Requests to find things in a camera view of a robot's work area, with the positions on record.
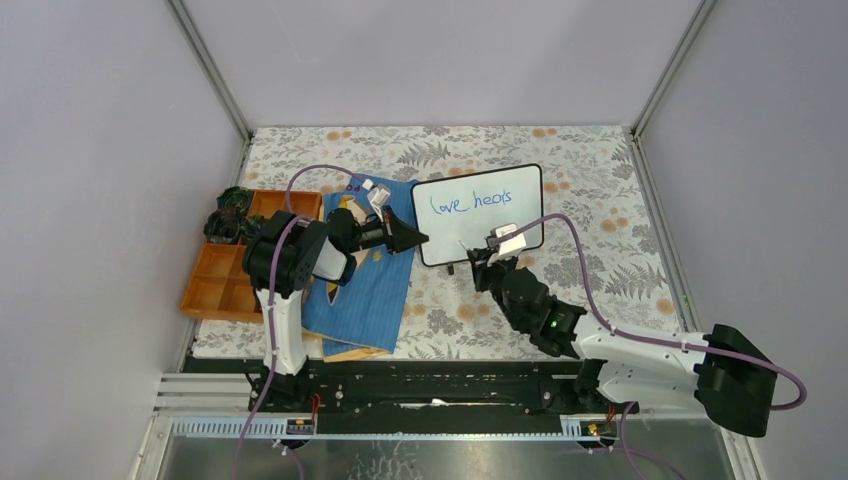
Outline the dark rolled fabric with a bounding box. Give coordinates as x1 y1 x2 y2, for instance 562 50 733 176
216 186 254 214
203 207 243 245
239 215 267 245

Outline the blue pikachu cloth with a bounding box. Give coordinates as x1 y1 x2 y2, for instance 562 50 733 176
302 174 415 362

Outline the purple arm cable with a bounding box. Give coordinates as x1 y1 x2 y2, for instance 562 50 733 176
230 164 366 480
513 213 808 480

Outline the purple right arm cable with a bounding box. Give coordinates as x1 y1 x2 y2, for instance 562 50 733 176
513 213 808 480

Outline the black framed whiteboard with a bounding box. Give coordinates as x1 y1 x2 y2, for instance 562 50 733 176
411 163 544 267

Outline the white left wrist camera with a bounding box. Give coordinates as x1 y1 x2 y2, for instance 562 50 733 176
362 179 391 222

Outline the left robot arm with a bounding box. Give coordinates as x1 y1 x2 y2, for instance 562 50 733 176
242 206 429 411

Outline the dark rolled fabric left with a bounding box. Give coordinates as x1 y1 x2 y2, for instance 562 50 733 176
203 207 243 245

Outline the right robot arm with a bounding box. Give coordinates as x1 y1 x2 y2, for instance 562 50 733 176
467 248 777 438

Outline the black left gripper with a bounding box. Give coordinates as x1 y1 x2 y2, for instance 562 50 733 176
344 203 426 254

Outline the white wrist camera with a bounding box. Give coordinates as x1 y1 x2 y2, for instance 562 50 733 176
486 223 527 265
362 179 391 222

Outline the dark rolled fabric middle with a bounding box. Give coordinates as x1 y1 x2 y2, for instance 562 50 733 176
239 215 267 245

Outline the dark rolled fabric top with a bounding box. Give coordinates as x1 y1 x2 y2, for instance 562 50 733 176
216 186 254 214

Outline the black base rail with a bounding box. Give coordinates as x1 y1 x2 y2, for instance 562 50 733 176
245 360 624 435

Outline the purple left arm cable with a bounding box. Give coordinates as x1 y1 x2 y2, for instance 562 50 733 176
230 164 366 480

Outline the wooden compartment tray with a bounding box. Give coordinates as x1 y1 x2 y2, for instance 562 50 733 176
179 190 287 323

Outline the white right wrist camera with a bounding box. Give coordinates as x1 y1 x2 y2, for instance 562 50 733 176
486 223 527 265

